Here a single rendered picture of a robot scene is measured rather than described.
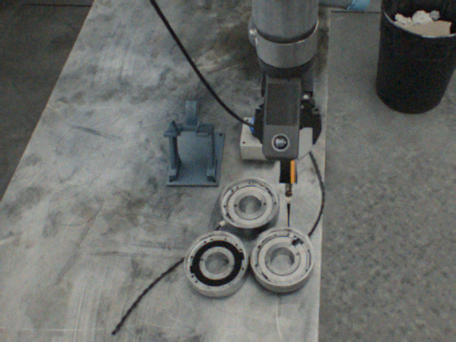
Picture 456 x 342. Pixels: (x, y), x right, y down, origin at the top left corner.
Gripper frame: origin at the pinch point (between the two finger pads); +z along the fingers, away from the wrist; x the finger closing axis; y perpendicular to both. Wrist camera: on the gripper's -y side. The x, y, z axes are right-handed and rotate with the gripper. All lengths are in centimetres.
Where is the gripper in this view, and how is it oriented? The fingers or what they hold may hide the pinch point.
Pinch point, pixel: (288, 158)
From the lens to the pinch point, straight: 79.9
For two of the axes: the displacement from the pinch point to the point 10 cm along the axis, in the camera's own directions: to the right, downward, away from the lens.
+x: -10.0, -0.1, 0.6
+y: 0.4, -8.1, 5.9
